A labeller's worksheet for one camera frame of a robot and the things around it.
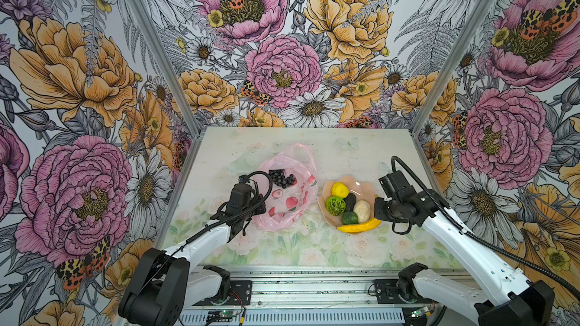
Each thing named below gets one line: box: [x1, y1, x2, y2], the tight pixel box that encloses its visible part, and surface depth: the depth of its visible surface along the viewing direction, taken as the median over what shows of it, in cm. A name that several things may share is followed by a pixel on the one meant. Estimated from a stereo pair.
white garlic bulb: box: [352, 199, 371, 223], surface depth 87 cm
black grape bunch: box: [268, 169, 298, 189], surface depth 101 cm
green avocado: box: [341, 210, 359, 225], surface depth 85 cm
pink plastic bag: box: [281, 143, 319, 231], surface depth 96 cm
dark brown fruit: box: [343, 192, 357, 212], surface depth 93 cm
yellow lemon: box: [330, 181, 350, 199], surface depth 93 cm
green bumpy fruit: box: [326, 196, 347, 217], surface depth 89 cm
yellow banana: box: [336, 218, 383, 234], surface depth 81 cm
